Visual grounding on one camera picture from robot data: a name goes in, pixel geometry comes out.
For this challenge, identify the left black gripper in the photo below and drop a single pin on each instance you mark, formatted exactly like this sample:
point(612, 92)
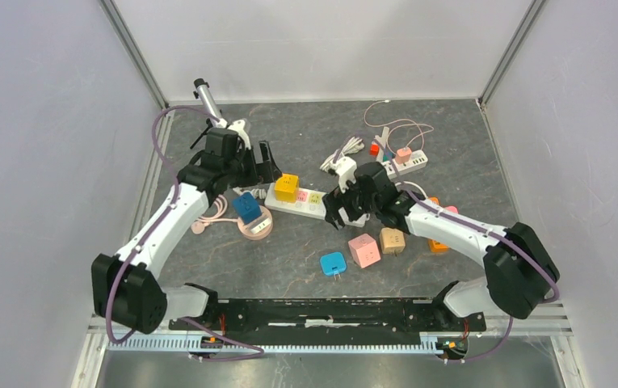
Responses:
point(262, 173)

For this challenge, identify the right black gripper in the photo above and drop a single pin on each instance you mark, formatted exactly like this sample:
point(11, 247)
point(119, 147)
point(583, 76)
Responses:
point(335, 200)

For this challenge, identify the pink cube socket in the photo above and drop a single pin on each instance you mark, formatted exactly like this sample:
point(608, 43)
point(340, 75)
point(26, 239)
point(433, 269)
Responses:
point(364, 250)

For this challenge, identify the light blue plug adapter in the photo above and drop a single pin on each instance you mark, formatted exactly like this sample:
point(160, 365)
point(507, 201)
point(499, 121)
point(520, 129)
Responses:
point(333, 264)

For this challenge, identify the tan dragon cube socket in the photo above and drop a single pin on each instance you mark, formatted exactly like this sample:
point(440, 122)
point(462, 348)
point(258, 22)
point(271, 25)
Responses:
point(392, 241)

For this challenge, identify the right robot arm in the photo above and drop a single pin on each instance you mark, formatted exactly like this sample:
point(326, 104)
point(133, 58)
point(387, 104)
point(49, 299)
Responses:
point(519, 273)

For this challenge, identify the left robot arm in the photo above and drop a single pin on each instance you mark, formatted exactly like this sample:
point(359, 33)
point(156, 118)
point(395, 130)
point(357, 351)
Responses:
point(125, 285)

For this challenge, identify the yellow cube socket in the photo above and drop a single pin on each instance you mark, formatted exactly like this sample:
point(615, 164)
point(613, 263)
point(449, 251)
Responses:
point(286, 188)

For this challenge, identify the dark blue cube socket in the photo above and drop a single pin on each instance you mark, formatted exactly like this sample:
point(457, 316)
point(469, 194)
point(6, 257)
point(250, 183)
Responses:
point(247, 208)

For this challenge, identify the pink round socket base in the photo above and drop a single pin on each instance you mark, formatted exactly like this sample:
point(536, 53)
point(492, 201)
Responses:
point(259, 228)

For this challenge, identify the red plug adapter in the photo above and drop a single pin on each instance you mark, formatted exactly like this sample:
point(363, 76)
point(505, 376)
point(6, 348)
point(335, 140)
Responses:
point(374, 150)

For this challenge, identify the narrow white socket strip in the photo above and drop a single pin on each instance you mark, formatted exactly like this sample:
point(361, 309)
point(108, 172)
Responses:
point(380, 141)

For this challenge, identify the long white power strip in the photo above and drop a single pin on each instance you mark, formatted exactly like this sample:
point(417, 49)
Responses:
point(308, 203)

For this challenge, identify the small white power strip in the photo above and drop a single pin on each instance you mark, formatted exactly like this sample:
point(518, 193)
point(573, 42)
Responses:
point(417, 161)

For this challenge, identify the orange power strip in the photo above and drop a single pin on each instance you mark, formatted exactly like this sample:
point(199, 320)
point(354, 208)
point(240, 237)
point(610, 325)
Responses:
point(435, 246)

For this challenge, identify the silver telescope on tripod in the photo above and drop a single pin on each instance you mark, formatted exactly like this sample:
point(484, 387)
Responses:
point(203, 94)

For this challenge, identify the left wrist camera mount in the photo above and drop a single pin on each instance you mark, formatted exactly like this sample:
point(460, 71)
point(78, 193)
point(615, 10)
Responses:
point(240, 127)

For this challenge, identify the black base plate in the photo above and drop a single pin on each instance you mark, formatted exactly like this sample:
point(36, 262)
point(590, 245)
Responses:
point(335, 321)

